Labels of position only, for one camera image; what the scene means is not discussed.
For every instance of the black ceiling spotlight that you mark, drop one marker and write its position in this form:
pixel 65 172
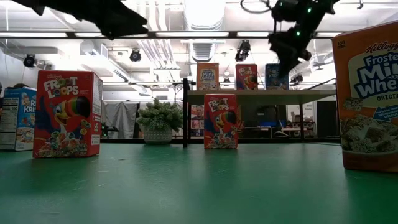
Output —
pixel 135 55
pixel 243 49
pixel 29 60

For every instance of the green plant in patterned pot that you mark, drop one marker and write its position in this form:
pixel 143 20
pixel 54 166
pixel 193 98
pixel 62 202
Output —
pixel 160 118

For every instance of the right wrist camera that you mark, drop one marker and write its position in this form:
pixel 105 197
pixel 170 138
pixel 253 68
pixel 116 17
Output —
pixel 280 11

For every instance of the grey hanging cloth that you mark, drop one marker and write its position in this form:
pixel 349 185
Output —
pixel 119 118

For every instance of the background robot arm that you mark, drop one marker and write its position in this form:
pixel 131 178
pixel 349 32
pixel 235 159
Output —
pixel 105 129

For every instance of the white red patterned cloth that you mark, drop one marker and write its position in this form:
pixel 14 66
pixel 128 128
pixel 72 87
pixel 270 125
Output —
pixel 196 127

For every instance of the Froot Loops cereal box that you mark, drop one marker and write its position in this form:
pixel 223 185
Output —
pixel 246 77
pixel 66 118
pixel 220 121

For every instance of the black partition panel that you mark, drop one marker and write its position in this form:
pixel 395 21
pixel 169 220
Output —
pixel 325 118

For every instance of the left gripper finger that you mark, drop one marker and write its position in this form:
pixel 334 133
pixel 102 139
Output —
pixel 124 25

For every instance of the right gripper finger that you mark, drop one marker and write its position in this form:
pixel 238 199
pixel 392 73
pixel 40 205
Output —
pixel 286 68

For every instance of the linear ceiling light strip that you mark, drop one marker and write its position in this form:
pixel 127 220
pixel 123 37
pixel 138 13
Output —
pixel 186 34

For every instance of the person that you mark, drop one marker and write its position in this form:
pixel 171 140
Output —
pixel 21 85

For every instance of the Rice Krispies cereal box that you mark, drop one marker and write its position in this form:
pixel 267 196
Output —
pixel 26 118
pixel 272 81

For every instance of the small black ceiling fixture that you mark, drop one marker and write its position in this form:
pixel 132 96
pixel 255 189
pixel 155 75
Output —
pixel 297 78

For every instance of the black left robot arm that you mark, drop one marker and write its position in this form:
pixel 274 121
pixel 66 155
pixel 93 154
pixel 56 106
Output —
pixel 53 4

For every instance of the silver ceiling air duct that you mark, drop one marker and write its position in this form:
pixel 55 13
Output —
pixel 203 49

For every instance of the wooden shelf with black legs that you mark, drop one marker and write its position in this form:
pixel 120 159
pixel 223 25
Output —
pixel 264 97

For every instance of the green table mat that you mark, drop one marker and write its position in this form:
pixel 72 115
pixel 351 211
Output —
pixel 199 186

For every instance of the Frosted Mini Wheats cereal box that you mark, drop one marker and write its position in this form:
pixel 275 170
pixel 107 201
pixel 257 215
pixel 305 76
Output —
pixel 367 93
pixel 207 76

